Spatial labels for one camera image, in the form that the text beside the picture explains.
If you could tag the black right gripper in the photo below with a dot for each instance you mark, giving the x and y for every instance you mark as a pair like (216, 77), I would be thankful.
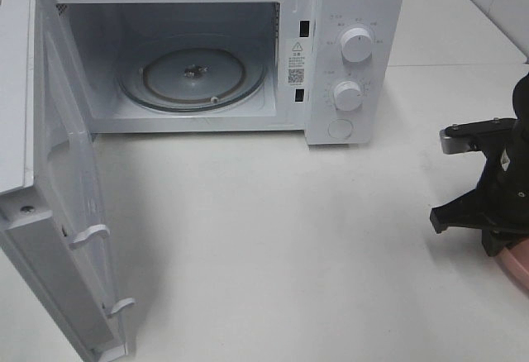
(499, 204)

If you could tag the pink round plate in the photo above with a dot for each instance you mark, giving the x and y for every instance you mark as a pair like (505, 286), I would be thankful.
(515, 261)

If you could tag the round white door button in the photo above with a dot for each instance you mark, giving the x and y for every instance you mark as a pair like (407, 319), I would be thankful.
(340, 129)

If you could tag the white microwave door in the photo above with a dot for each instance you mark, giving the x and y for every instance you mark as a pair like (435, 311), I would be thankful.
(53, 225)

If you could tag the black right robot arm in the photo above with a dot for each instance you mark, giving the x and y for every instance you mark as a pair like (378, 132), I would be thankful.
(521, 97)

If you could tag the lower white microwave knob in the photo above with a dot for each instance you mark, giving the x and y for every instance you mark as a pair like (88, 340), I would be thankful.
(347, 96)

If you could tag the white microwave knob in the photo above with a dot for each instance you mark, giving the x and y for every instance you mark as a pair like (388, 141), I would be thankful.
(347, 96)
(356, 44)

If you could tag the upper white microwave knob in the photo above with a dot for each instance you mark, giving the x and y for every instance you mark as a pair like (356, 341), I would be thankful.
(356, 44)

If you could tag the white microwave oven body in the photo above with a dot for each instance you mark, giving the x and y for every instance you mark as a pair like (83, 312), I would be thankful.
(107, 33)

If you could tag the white warning label sticker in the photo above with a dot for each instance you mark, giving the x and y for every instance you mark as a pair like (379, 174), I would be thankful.
(295, 62)

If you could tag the glass microwave turntable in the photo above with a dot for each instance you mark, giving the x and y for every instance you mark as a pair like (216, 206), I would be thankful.
(192, 80)

